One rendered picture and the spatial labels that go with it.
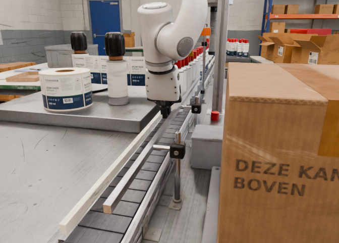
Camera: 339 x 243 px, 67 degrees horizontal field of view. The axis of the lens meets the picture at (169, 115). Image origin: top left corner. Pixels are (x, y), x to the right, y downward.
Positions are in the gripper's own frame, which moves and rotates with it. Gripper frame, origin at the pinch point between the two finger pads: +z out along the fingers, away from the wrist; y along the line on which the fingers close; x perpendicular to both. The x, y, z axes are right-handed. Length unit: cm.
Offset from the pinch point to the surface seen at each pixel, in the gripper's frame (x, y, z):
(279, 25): -709, -149, 215
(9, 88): -70, 140, 43
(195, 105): -1.1, -9.5, -2.2
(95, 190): 38.1, 3.1, -10.6
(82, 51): -52, 57, 4
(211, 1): -48, -9, -20
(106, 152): 13.2, 16.3, 7.3
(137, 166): 34.9, -4.4, -14.6
